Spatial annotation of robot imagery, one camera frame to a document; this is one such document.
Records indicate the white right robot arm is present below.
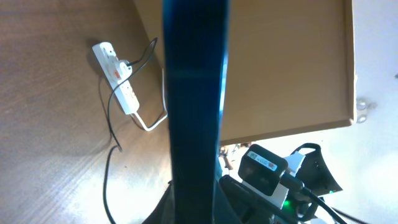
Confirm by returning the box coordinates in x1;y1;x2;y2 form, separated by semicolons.
216;143;362;223

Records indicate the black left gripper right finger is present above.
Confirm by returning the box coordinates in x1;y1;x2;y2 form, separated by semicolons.
213;180;242;224

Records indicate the blue smartphone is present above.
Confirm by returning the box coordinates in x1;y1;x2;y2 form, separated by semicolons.
163;0;229;223

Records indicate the black charger cable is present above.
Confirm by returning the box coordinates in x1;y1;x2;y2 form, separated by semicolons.
102;37;159;224

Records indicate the brown wooden board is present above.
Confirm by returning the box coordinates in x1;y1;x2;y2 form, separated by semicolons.
133;0;357;146

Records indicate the white charger plug adapter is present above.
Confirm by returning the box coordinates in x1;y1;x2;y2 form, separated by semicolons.
114;60;132;80

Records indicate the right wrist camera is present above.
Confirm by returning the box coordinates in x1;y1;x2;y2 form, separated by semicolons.
238;144;305;208

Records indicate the white power strip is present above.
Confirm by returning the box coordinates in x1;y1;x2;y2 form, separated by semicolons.
92;42;139;115

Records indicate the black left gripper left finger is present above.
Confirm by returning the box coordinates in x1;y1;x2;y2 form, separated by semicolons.
142;180;174;224

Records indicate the white power strip cord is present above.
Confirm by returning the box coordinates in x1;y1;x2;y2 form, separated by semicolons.
130;68;169;132

